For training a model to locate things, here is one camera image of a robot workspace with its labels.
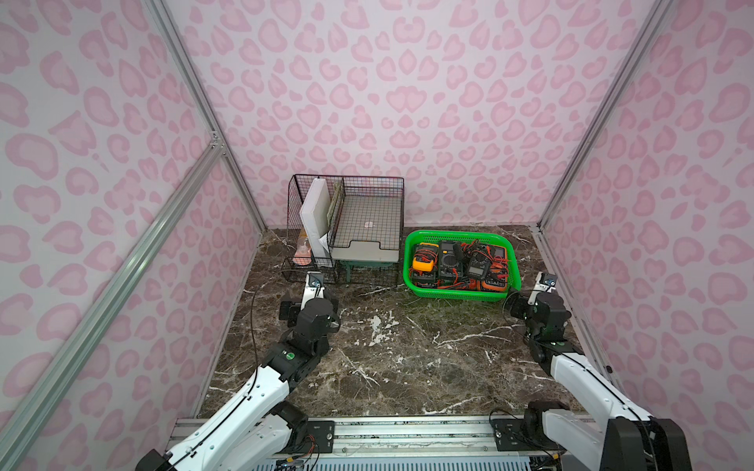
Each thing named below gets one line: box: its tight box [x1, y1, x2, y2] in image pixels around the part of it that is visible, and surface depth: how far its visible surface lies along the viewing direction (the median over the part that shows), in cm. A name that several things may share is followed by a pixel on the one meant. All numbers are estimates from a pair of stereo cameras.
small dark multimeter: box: [467, 250, 491, 280], surface depth 95 cm
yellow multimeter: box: [412, 242, 440, 272], surface depth 95 cm
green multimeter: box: [437, 239, 463, 288], surface depth 99 cm
